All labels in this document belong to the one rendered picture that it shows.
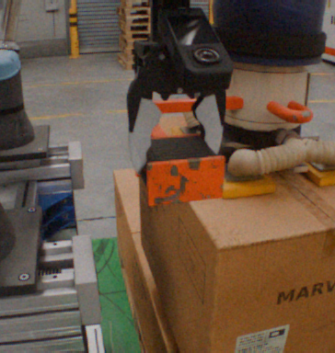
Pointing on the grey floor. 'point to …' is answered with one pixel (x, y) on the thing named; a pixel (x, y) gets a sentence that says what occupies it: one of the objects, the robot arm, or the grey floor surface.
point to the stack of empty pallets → (132, 28)
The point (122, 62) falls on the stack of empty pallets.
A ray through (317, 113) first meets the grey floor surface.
